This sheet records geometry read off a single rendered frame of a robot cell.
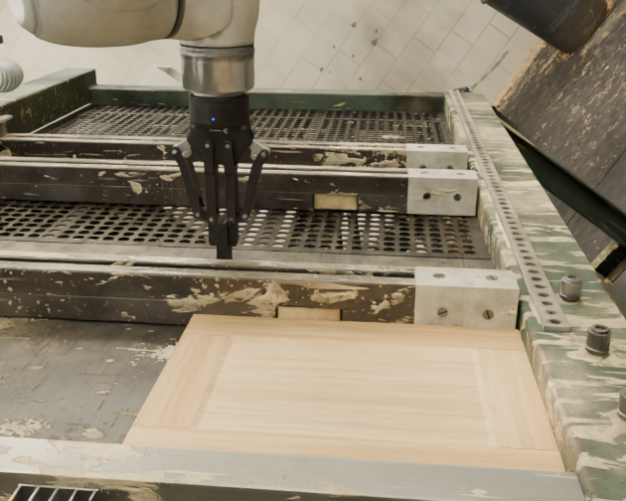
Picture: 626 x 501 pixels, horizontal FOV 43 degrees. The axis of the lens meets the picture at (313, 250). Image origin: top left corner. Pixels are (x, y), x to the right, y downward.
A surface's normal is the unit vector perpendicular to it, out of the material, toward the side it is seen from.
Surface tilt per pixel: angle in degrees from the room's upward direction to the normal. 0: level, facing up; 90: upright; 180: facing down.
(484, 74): 90
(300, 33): 90
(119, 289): 90
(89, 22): 138
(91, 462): 55
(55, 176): 90
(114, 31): 143
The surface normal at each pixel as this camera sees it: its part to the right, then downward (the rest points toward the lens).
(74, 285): -0.10, 0.35
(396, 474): 0.00, -0.93
